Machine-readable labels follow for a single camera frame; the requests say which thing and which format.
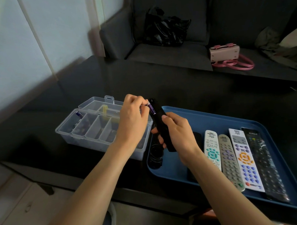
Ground cream cushion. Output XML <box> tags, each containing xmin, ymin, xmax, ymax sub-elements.
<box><xmin>278</xmin><ymin>26</ymin><xmax>297</xmax><ymax>49</ymax></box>

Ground plain black remote control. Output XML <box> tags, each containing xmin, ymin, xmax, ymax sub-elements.
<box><xmin>185</xmin><ymin>131</ymin><xmax>205</xmax><ymax>184</ymax></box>

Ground white drawer cabinet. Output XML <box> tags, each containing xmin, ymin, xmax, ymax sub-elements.
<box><xmin>0</xmin><ymin>160</ymin><xmax>75</xmax><ymax>225</ymax></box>

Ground clear plastic organizer box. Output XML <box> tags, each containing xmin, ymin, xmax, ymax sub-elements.
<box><xmin>54</xmin><ymin>94</ymin><xmax>155</xmax><ymax>164</ymax></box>

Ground blue plastic tray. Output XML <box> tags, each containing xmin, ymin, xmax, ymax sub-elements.
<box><xmin>145</xmin><ymin>101</ymin><xmax>297</xmax><ymax>215</ymax></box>

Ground black coiled bands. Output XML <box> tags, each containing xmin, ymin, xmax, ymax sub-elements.
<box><xmin>149</xmin><ymin>143</ymin><xmax>166</xmax><ymax>170</ymax></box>

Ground white remote with teal buttons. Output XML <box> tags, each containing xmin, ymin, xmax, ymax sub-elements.
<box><xmin>203</xmin><ymin>130</ymin><xmax>222</xmax><ymax>172</ymax></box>

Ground grey crumpled cloth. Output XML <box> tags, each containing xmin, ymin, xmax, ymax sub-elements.
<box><xmin>254</xmin><ymin>26</ymin><xmax>297</xmax><ymax>72</ymax></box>

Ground slim black remote control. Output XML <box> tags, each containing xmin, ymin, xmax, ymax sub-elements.
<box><xmin>148</xmin><ymin>98</ymin><xmax>177</xmax><ymax>153</ymax></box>

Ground pink handbag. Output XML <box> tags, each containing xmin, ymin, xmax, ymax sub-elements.
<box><xmin>209</xmin><ymin>42</ymin><xmax>255</xmax><ymax>72</ymax></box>

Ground grey remote control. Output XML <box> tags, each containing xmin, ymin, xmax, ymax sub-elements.
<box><xmin>217</xmin><ymin>133</ymin><xmax>246</xmax><ymax>193</ymax></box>

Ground white remote with orange buttons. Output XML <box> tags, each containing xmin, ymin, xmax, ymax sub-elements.
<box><xmin>228</xmin><ymin>127</ymin><xmax>266</xmax><ymax>194</ymax></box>

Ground black plastic bag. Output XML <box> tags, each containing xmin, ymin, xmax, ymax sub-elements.
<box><xmin>143</xmin><ymin>5</ymin><xmax>192</xmax><ymax>48</ymax></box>

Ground person's right forearm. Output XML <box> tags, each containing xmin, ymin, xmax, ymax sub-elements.
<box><xmin>180</xmin><ymin>147</ymin><xmax>275</xmax><ymax>225</ymax></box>

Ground person's right hand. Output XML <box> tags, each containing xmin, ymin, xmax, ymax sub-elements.
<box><xmin>150</xmin><ymin>111</ymin><xmax>204</xmax><ymax>168</ymax></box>

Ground person's left forearm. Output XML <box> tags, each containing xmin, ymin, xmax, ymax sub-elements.
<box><xmin>39</xmin><ymin>140</ymin><xmax>143</xmax><ymax>225</ymax></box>

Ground black remote in plastic wrap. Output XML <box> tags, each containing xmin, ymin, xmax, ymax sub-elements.
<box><xmin>241</xmin><ymin>125</ymin><xmax>291</xmax><ymax>205</ymax></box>

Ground person's left hand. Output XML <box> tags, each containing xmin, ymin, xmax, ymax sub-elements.
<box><xmin>113</xmin><ymin>93</ymin><xmax>152</xmax><ymax>152</ymax></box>

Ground dark grey sofa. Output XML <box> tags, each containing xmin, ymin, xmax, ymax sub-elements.
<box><xmin>98</xmin><ymin>0</ymin><xmax>297</xmax><ymax>89</ymax></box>

